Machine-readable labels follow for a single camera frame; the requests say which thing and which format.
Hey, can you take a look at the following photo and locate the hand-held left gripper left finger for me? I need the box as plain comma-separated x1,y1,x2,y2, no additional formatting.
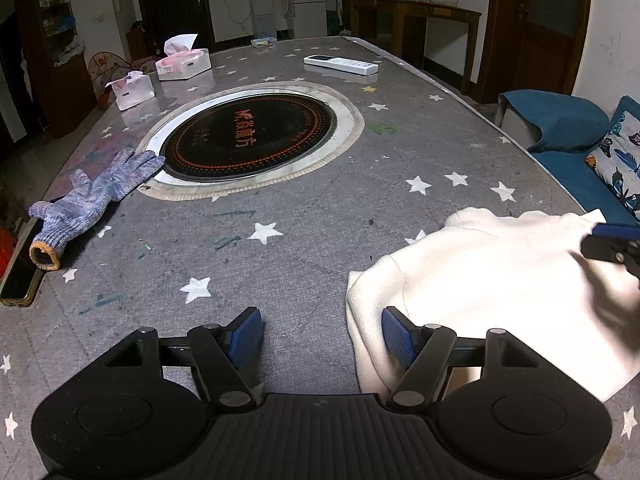
102,306,266,409

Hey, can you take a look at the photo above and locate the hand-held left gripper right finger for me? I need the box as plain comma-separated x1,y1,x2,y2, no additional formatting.
381,306,543,410

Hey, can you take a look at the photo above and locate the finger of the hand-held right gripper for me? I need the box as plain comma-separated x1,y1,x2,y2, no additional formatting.
581,235,640,281
592,222,640,240

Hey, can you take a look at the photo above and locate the cream garment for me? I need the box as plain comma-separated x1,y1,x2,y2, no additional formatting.
346,207,640,403

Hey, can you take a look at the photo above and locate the butterfly print cushion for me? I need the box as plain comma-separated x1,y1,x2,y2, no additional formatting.
585,110,640,223

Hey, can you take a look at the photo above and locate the grey star-printed tablecloth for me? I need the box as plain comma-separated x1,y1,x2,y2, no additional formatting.
0,35,640,480

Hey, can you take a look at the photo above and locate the blue sofa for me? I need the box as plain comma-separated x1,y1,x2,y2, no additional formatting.
497,89,640,223

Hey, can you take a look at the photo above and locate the round built-in induction cooker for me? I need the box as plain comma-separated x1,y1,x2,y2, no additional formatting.
135,80,366,203

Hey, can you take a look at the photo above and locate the blue knit work glove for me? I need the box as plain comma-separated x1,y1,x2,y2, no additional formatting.
29,148,166,272

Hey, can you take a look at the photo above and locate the brown door with glass panel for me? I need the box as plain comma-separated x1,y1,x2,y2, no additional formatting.
482,0,593,106

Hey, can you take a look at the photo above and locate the black smartphone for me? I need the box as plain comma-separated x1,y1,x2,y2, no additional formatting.
0,217,46,308

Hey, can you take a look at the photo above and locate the red plastic stool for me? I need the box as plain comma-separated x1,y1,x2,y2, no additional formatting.
0,225,18,281

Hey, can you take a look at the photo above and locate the small pink white tissue pack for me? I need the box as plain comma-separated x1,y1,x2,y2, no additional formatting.
104,71,155,112

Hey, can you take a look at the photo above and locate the white remote control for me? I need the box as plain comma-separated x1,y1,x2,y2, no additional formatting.
303,54,379,76

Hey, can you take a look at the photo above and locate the large pink white tissue box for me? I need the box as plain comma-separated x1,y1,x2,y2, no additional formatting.
155,32,211,82

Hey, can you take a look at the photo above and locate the wooden side table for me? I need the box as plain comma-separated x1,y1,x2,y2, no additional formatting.
348,0,482,96

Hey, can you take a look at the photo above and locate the cartoon print child chair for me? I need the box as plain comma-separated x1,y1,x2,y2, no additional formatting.
87,50,161,111

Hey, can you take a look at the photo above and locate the water dispenser with blue bottle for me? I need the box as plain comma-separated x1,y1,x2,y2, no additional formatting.
248,0,278,41

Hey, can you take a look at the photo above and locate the wooden arched display cabinet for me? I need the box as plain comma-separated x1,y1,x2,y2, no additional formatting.
14,0,98,140

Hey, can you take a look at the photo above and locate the dark wooden door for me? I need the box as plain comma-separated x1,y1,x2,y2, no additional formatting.
132,0,216,61

